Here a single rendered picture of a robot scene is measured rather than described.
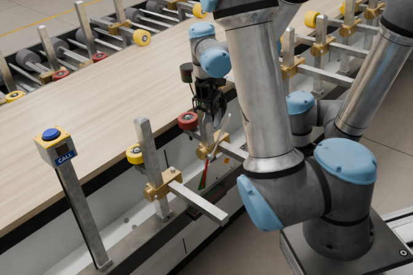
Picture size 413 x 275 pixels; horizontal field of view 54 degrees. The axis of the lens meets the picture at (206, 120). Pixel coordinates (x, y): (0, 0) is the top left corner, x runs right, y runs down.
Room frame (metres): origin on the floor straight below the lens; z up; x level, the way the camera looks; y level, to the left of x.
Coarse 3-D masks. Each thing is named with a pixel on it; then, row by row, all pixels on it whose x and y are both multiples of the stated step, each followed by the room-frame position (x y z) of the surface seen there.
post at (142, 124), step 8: (136, 120) 1.00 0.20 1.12; (144, 120) 1.00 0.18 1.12; (136, 128) 1.01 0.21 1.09; (144, 128) 1.00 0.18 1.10; (144, 136) 0.99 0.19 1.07; (152, 136) 1.01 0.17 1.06; (144, 144) 0.99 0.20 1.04; (152, 144) 1.00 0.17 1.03; (144, 152) 1.00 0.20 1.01; (152, 152) 1.00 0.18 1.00; (144, 160) 1.01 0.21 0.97; (152, 160) 1.00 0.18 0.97; (152, 168) 0.99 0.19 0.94; (152, 176) 0.99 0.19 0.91; (160, 176) 1.01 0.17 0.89; (152, 184) 1.00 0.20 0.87; (160, 184) 1.00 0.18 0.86; (160, 200) 0.99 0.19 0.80; (160, 208) 0.99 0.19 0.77; (168, 208) 1.01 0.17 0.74
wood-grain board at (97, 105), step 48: (336, 0) 2.37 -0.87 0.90; (144, 48) 2.02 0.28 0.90; (48, 96) 1.63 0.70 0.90; (96, 96) 1.57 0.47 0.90; (144, 96) 1.52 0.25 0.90; (192, 96) 1.47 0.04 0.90; (0, 144) 1.30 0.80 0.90; (96, 144) 1.22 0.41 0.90; (0, 192) 1.02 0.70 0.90; (48, 192) 0.99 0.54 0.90
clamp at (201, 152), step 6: (216, 132) 1.24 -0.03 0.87; (216, 138) 1.20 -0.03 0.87; (222, 138) 1.20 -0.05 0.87; (228, 138) 1.21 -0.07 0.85; (198, 150) 1.15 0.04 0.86; (204, 150) 1.14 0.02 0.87; (210, 150) 1.15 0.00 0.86; (216, 150) 1.17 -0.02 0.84; (198, 156) 1.16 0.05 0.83; (204, 156) 1.13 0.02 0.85
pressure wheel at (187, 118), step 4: (184, 112) 1.35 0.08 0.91; (188, 112) 1.34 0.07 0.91; (192, 112) 1.34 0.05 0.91; (180, 116) 1.32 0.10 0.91; (184, 116) 1.32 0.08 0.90; (188, 116) 1.31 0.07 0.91; (192, 116) 1.32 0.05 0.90; (196, 116) 1.31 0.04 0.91; (180, 120) 1.29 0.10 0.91; (184, 120) 1.29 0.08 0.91; (188, 120) 1.29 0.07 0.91; (192, 120) 1.28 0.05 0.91; (196, 120) 1.29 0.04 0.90; (180, 124) 1.29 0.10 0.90; (184, 124) 1.27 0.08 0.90; (188, 124) 1.27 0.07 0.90; (192, 124) 1.28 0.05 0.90; (196, 124) 1.29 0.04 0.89; (184, 128) 1.28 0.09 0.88; (188, 128) 1.27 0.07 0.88; (192, 128) 1.27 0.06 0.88
